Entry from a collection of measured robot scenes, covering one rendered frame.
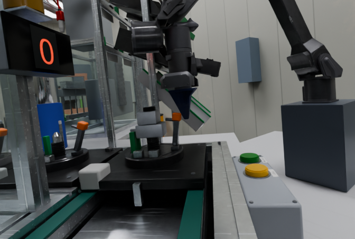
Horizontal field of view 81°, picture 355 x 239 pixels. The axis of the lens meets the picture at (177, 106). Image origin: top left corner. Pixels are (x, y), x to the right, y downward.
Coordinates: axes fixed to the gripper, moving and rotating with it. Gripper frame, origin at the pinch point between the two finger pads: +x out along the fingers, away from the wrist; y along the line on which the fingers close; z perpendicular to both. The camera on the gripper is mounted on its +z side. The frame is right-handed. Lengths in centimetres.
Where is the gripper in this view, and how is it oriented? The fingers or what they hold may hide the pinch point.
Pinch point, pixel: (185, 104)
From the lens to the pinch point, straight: 47.7
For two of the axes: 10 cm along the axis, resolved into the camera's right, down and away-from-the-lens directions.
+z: 9.8, -1.0, -1.6
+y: 1.6, -0.8, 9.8
